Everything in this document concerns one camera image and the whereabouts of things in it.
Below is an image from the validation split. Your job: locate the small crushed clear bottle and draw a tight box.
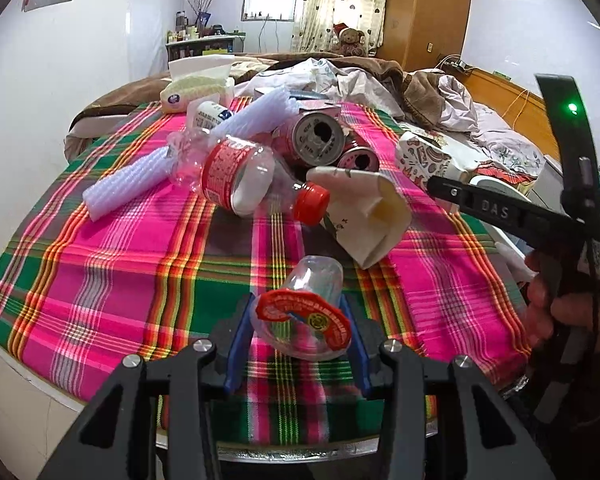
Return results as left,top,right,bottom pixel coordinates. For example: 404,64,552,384
250,256,352,362

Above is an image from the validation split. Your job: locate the crushed white paper cup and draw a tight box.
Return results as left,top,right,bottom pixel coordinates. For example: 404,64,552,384
308,166,412,269

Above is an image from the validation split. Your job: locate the white foam net sleeve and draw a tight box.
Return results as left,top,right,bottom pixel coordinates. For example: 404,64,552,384
210,88,300,140
82,146,174,221

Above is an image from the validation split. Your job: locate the large clear cola bottle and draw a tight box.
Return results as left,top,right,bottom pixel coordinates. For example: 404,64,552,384
168,128,330,226

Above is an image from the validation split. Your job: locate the white yogurt cup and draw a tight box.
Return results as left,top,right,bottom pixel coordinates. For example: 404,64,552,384
186,100,233,130

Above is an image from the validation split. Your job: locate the white trash bin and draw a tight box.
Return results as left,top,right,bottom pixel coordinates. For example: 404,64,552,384
469,176,535,283

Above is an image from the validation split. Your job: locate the right hand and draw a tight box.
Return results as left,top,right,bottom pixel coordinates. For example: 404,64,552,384
522,250,600,352

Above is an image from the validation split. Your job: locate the grey cabinet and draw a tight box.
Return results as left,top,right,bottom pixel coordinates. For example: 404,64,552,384
527,155,565,214

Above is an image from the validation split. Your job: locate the pink green plaid cloth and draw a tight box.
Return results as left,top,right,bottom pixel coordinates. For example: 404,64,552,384
0,104,530,400

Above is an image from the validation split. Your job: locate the light crumpled bed sheet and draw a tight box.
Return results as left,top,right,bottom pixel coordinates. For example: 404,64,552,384
235,58,545,180

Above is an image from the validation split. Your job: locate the wooden headboard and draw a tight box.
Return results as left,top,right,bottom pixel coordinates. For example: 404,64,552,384
442,63,559,160

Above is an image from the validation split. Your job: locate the red drink can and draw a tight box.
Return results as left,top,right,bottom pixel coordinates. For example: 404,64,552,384
337,132,379,172
271,112,346,168

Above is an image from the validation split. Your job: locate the brown blanket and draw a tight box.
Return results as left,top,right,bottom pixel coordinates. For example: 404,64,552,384
64,52,444,162

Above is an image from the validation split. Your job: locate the yellow tissue pack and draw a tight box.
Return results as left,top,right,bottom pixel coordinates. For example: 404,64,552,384
160,54,235,114

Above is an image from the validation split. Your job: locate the wooden wardrobe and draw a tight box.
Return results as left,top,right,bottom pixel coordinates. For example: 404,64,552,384
377,0,471,72

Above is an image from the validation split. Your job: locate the teddy bear with red hat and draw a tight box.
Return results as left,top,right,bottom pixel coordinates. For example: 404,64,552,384
329,23,367,56

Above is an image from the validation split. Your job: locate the cluttered shelf desk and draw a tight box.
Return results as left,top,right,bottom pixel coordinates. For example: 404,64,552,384
166,11,246,62

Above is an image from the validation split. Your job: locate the patterned curtain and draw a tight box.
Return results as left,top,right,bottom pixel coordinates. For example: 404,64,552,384
290,0,387,54

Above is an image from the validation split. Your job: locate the window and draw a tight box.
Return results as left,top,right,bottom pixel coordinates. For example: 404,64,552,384
240,0,297,22

